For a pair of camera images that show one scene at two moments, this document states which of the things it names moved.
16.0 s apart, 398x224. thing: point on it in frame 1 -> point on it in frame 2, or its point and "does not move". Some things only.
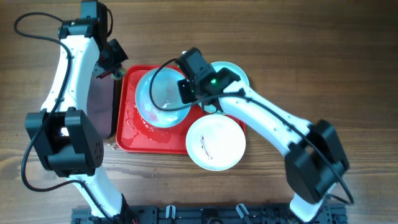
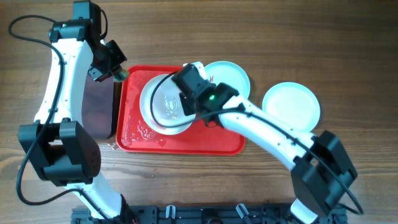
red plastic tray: [135, 135] does not move
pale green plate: [212, 106] does not move
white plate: [216, 142] -> [167, 107]
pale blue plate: [158, 100] -> [293, 104]
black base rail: [249, 214] does not move
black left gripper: [102, 71] does not move
